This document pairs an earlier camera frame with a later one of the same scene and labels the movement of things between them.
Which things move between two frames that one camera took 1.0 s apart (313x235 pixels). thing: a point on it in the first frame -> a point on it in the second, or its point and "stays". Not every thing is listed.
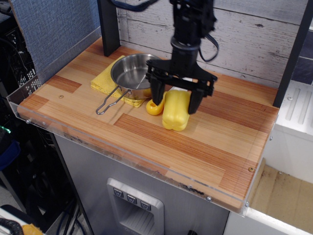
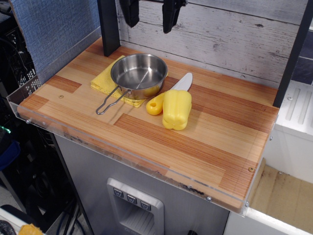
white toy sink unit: [280, 201] stays
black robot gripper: [182, 69] -> [170, 11]
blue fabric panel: [55, 30] stays
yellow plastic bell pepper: [176, 112] stays
